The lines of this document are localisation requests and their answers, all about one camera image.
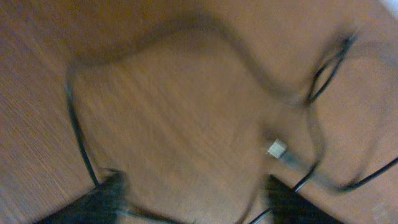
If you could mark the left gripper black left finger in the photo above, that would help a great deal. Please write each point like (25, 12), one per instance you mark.
(100, 205)

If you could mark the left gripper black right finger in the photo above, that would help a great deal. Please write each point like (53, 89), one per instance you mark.
(289, 207)

